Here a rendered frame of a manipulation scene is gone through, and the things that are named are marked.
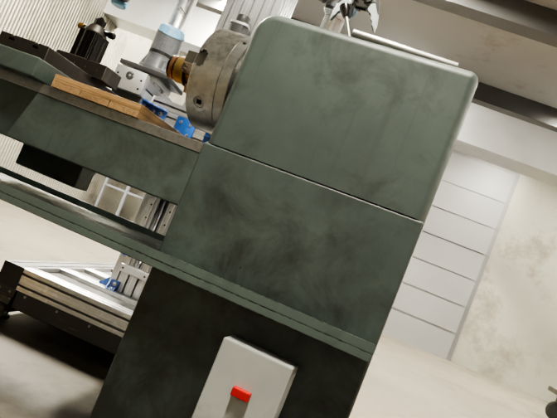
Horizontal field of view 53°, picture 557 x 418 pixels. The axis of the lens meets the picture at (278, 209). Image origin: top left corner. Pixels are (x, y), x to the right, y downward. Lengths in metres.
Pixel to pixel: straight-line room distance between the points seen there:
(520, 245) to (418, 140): 8.52
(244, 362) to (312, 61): 0.76
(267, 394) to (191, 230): 0.45
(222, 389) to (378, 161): 0.65
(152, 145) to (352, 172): 0.57
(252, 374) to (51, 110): 0.97
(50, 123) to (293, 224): 0.80
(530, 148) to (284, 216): 5.81
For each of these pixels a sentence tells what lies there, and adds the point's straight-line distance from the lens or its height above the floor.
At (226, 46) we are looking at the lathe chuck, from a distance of 1.65.
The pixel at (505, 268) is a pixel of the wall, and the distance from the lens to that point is 9.80.
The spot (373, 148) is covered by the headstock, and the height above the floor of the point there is 0.99.
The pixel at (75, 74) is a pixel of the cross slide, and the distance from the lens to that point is 1.94.
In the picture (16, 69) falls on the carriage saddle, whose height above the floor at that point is 0.87.
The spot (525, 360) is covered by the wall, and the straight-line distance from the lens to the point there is 9.98.
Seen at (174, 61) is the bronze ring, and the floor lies 1.09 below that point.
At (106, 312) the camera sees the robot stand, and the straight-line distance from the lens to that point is 2.27.
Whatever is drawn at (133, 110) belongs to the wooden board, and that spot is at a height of 0.88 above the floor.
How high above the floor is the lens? 0.68
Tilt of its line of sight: 3 degrees up
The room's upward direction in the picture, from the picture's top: 22 degrees clockwise
